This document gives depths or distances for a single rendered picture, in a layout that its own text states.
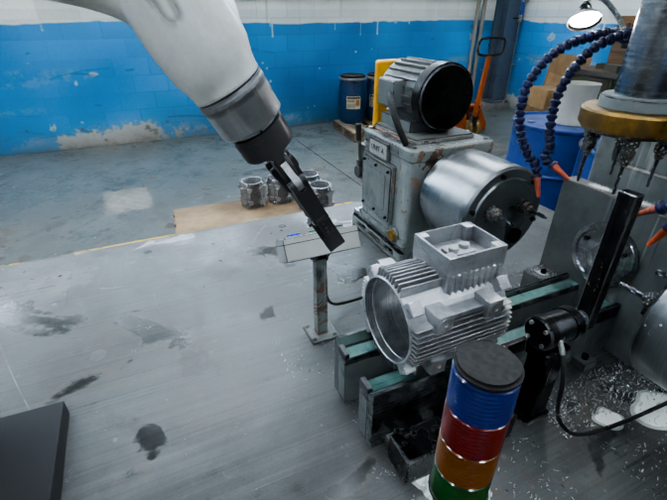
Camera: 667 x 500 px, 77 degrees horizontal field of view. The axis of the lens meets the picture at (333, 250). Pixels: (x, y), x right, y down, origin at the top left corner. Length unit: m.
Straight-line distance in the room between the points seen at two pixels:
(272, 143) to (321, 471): 0.55
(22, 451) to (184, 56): 0.71
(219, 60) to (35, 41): 5.59
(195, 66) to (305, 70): 5.98
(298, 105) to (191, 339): 5.63
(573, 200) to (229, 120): 0.83
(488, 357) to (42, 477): 0.72
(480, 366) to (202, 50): 0.42
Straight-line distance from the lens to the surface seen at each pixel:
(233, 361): 1.01
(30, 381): 1.14
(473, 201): 1.05
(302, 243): 0.87
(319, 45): 6.53
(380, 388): 0.77
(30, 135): 6.26
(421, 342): 0.69
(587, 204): 1.11
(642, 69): 0.92
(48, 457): 0.91
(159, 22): 0.51
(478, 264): 0.74
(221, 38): 0.52
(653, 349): 0.83
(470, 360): 0.40
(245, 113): 0.53
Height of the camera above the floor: 1.49
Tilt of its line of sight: 30 degrees down
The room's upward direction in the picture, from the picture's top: straight up
